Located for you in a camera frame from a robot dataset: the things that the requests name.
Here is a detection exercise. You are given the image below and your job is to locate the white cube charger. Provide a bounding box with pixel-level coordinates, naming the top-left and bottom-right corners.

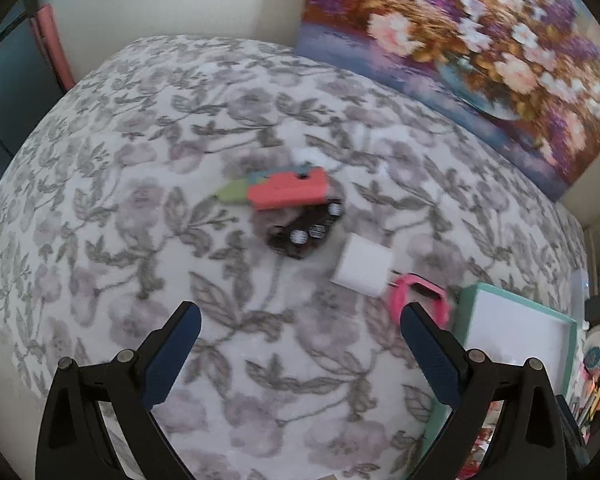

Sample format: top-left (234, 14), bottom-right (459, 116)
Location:
top-left (330, 233), bottom-right (398, 298)

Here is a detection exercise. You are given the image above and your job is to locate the black battery holder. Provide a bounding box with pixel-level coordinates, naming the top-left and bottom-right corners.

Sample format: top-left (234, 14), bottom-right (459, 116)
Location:
top-left (266, 197), bottom-right (345, 259)

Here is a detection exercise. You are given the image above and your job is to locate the teal box with white inside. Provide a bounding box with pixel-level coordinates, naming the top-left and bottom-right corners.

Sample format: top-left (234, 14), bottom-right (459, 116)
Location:
top-left (407, 282), bottom-right (578, 480)

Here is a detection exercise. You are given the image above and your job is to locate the teal flat piece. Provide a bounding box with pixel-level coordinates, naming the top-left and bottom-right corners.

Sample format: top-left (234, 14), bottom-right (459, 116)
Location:
top-left (244, 161), bottom-right (313, 186)

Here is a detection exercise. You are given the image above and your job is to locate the pink wristband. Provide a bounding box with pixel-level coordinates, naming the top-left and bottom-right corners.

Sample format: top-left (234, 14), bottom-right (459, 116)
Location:
top-left (387, 272), bottom-right (452, 328)

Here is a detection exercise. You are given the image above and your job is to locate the pink rolled mat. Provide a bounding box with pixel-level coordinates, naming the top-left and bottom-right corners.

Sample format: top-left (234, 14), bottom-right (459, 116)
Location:
top-left (30, 4), bottom-right (76, 92)

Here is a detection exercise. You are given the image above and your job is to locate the green plastic piece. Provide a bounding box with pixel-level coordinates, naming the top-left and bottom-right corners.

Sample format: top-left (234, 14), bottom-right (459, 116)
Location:
top-left (215, 176), bottom-right (253, 204)

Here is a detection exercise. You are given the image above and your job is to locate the grey floral blanket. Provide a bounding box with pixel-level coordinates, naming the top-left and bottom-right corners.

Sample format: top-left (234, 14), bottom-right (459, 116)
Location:
top-left (0, 35), bottom-right (588, 480)

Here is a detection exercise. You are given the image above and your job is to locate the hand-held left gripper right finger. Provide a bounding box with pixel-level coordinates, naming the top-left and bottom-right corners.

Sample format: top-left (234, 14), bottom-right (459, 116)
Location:
top-left (400, 301), bottom-right (568, 480)

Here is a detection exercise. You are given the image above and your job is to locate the floral painting canvas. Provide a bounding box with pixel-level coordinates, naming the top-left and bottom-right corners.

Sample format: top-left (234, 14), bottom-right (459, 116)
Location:
top-left (295, 0), bottom-right (600, 203)

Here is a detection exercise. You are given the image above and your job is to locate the dark teal cabinet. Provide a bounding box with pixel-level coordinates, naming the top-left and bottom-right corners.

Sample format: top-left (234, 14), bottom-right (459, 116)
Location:
top-left (0, 15), bottom-right (66, 161)

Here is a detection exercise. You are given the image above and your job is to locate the white device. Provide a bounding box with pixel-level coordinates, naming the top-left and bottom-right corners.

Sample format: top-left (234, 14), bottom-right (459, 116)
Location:
top-left (570, 269), bottom-right (588, 321)

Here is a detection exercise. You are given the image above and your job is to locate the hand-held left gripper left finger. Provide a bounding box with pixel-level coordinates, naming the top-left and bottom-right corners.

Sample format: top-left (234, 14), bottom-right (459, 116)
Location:
top-left (35, 301), bottom-right (202, 480)

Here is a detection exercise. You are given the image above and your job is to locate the pile of colourful stationery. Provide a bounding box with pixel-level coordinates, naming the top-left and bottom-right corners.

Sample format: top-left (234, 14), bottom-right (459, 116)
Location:
top-left (555, 285), bottom-right (600, 461)

